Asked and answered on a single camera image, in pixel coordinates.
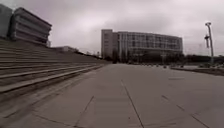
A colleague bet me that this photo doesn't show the grey paved plaza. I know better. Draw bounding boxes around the grey paved plaza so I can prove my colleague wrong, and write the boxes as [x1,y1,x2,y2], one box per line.
[0,63,224,128]

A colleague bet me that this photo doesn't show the row of dark trees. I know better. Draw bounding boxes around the row of dark trees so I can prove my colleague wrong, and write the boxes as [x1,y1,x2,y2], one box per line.
[103,49,224,66]

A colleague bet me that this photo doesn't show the large glass fronted building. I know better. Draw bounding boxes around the large glass fronted building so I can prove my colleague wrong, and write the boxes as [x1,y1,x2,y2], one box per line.
[100,28,184,63]

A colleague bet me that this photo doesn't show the low distant building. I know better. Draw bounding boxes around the low distant building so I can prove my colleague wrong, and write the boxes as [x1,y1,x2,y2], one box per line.
[51,45,80,54]

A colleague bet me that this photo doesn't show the wide grey stone steps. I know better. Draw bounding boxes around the wide grey stone steps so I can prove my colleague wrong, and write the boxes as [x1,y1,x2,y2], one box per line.
[0,38,109,95]

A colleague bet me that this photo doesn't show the grey layered concrete building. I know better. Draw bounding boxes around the grey layered concrete building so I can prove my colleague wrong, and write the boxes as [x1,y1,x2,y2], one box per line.
[0,3,53,48]

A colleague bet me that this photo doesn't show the tall lamp pole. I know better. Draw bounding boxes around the tall lamp pole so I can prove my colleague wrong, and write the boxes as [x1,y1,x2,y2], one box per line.
[203,21,215,66]

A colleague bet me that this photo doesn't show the low dark wall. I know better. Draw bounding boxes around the low dark wall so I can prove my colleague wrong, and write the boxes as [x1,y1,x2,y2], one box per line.
[170,66,224,77]

